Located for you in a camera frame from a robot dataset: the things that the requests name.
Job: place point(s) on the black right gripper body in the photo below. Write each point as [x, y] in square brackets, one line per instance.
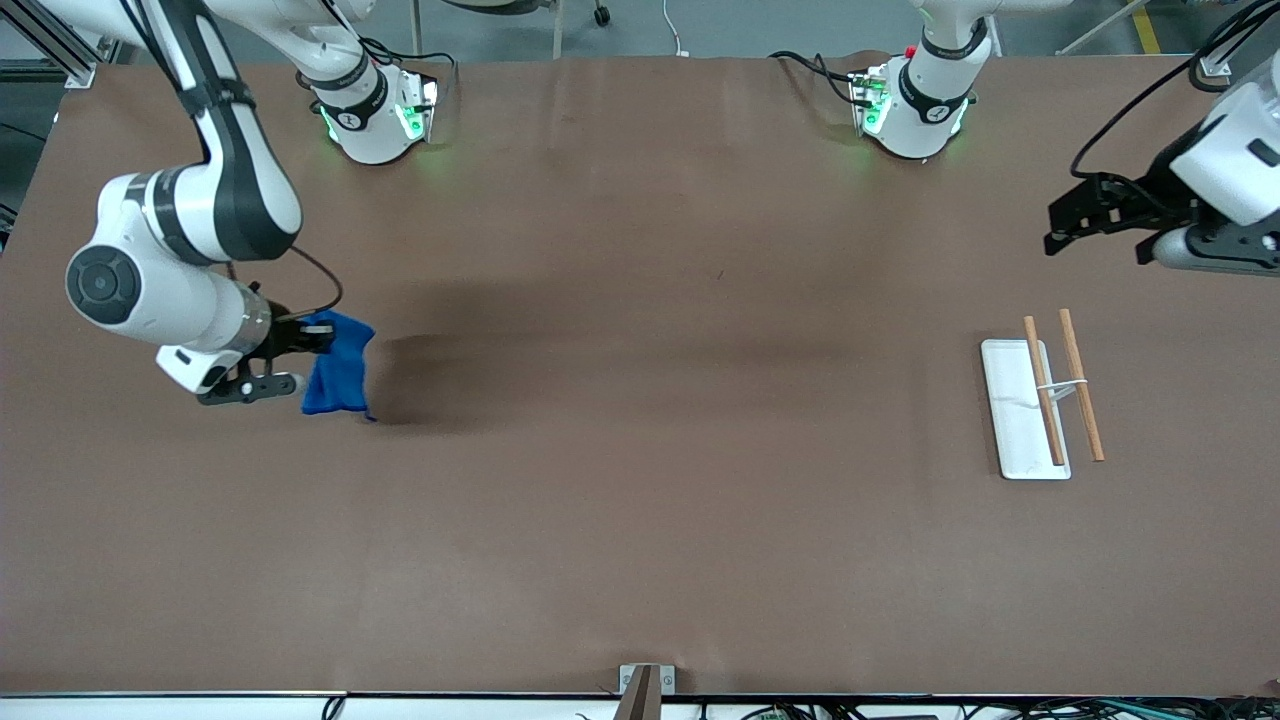
[287, 335]

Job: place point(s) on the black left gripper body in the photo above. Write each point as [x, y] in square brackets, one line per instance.
[1153, 192]

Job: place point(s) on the blue microfibre towel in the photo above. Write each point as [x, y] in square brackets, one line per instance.
[345, 380]

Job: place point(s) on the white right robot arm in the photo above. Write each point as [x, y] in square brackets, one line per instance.
[235, 190]

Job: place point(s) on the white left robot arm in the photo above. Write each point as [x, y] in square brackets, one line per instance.
[925, 115]

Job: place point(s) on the white towel rack base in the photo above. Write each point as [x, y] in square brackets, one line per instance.
[1015, 425]

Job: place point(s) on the wooden rack rod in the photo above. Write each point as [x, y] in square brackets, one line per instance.
[1045, 395]
[1090, 420]

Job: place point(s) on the small aluminium frame corner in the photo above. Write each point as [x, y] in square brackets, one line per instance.
[1215, 68]

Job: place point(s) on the aluminium frame profile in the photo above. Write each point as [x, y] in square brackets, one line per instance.
[75, 68]

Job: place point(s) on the brown camera post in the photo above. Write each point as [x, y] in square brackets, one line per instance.
[640, 700]

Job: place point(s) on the metal table edge bracket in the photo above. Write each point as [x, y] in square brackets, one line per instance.
[666, 680]

